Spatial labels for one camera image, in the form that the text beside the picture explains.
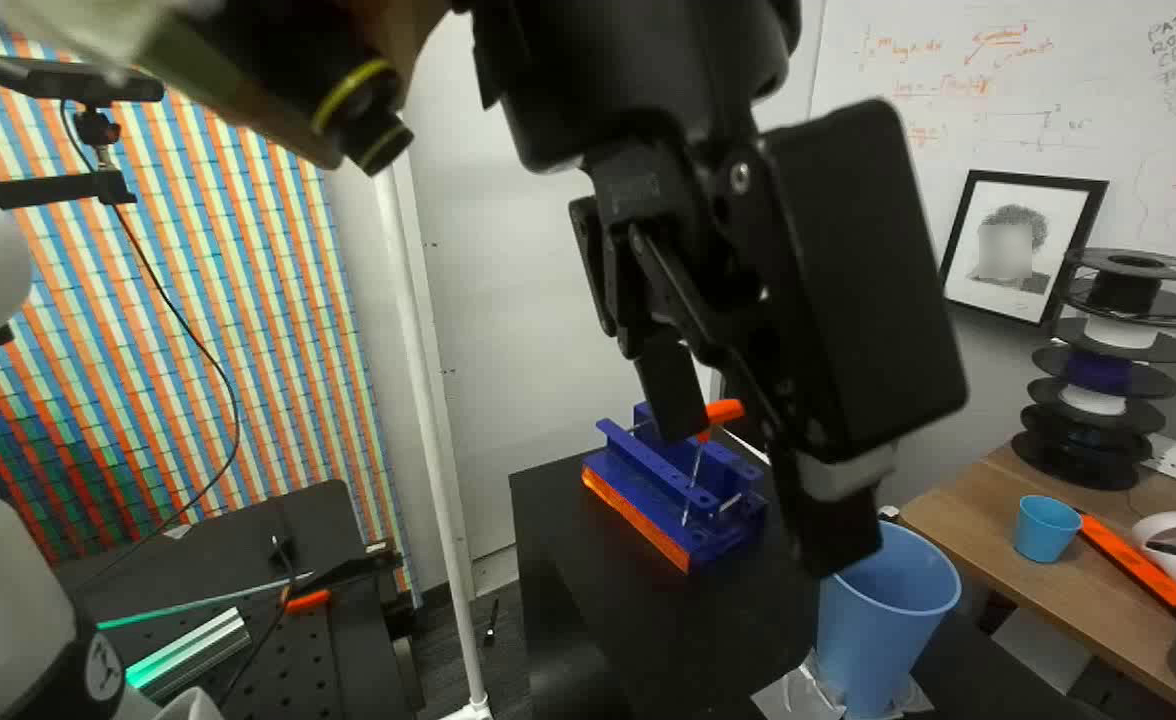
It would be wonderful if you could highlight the whiteboard with writing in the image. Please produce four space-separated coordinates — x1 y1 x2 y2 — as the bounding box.
799 0 1176 457

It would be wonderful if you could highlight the large blue plastic cup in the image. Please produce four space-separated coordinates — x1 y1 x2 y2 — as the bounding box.
808 521 967 720

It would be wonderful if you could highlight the black camera on stand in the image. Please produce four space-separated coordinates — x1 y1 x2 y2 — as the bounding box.
0 53 168 111

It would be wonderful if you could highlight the orange plastic object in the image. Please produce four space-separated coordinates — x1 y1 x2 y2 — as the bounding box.
699 395 750 432

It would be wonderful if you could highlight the small blue cup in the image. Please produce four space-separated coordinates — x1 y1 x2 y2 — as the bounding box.
1010 492 1083 569

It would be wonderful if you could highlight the orange flat tool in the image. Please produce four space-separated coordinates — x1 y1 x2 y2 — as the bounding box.
1076 511 1176 619

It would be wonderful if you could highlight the stack of filament spools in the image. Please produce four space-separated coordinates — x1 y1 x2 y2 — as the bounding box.
1010 244 1176 492

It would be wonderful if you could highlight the wooden table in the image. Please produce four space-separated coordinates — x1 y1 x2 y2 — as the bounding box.
897 440 1176 720

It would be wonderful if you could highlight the blue rack with orange base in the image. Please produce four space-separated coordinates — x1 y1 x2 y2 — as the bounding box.
577 395 778 581

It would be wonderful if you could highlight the orange handled small tool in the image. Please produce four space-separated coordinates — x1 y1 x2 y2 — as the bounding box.
275 582 339 619

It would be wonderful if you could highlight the black hanging cable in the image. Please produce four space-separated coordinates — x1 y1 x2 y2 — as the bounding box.
58 101 243 541

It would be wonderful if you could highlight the white vertical pole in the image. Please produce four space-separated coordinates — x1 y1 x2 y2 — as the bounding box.
381 157 495 720

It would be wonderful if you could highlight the green glowing metal bar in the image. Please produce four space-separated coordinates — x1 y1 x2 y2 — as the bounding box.
88 573 295 699

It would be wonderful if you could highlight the silver tape patch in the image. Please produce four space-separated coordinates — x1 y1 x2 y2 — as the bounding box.
750 658 942 720

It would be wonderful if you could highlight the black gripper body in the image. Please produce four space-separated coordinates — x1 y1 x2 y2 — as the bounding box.
565 130 788 453

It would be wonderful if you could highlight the black perforated breadboard table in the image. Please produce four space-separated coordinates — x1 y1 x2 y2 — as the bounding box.
48 475 419 720

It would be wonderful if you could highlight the framed portrait picture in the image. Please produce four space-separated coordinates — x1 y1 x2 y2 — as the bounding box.
936 169 1113 330

